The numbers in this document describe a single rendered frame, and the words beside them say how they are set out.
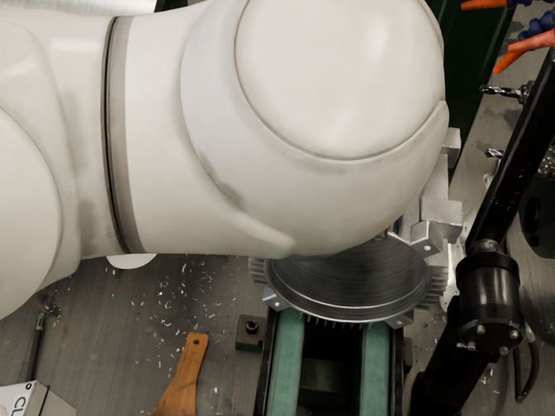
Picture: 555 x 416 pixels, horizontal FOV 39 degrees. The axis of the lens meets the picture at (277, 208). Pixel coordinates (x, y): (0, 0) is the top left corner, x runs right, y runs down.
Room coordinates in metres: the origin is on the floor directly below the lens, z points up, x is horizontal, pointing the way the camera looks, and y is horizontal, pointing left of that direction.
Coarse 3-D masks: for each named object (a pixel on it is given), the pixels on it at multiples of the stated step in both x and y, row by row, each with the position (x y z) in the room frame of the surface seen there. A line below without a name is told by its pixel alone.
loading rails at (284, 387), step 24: (288, 312) 0.45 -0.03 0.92; (240, 336) 0.47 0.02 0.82; (264, 336) 0.41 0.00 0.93; (288, 336) 0.42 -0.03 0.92; (360, 336) 0.44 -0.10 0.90; (384, 336) 0.43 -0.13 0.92; (264, 360) 0.38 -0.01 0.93; (288, 360) 0.39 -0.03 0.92; (312, 360) 0.44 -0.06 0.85; (360, 360) 0.41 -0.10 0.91; (384, 360) 0.41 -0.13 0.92; (408, 360) 0.47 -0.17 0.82; (264, 384) 0.36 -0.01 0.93; (288, 384) 0.37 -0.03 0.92; (312, 384) 0.41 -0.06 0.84; (336, 384) 0.41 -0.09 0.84; (360, 384) 0.38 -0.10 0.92; (384, 384) 0.38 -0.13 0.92; (264, 408) 0.39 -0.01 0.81; (288, 408) 0.34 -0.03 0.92; (336, 408) 0.40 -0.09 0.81; (360, 408) 0.35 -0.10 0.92; (384, 408) 0.35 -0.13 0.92
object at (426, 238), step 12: (420, 228) 0.45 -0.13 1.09; (432, 228) 0.45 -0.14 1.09; (420, 240) 0.43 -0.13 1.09; (432, 240) 0.43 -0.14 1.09; (420, 252) 0.43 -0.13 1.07; (432, 252) 0.43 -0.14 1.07; (264, 288) 0.45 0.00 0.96; (264, 300) 0.44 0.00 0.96; (276, 300) 0.44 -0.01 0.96; (408, 312) 0.44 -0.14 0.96; (396, 324) 0.43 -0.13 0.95; (408, 324) 0.43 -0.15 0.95
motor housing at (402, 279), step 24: (432, 192) 0.51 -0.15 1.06; (408, 216) 0.46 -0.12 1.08; (384, 240) 0.53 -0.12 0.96; (408, 240) 0.43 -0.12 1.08; (264, 264) 0.44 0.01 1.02; (288, 264) 0.48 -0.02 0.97; (312, 264) 0.49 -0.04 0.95; (336, 264) 0.50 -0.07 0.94; (360, 264) 0.50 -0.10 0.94; (384, 264) 0.50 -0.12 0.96; (408, 264) 0.48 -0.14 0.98; (432, 264) 0.43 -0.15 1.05; (288, 288) 0.45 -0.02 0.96; (312, 288) 0.46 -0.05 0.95; (336, 288) 0.47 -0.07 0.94; (360, 288) 0.47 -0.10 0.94; (384, 288) 0.47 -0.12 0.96; (408, 288) 0.45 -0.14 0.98; (432, 288) 0.43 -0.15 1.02; (312, 312) 0.44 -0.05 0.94; (336, 312) 0.44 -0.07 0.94; (360, 312) 0.44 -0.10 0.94; (384, 312) 0.44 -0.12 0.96
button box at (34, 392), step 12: (24, 384) 0.26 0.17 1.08; (36, 384) 0.26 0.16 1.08; (0, 396) 0.25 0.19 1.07; (12, 396) 0.25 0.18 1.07; (24, 396) 0.24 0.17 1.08; (36, 396) 0.25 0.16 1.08; (48, 396) 0.25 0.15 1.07; (12, 408) 0.24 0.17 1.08; (24, 408) 0.24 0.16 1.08; (36, 408) 0.24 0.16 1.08; (48, 408) 0.24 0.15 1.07; (60, 408) 0.25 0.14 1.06; (72, 408) 0.26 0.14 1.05
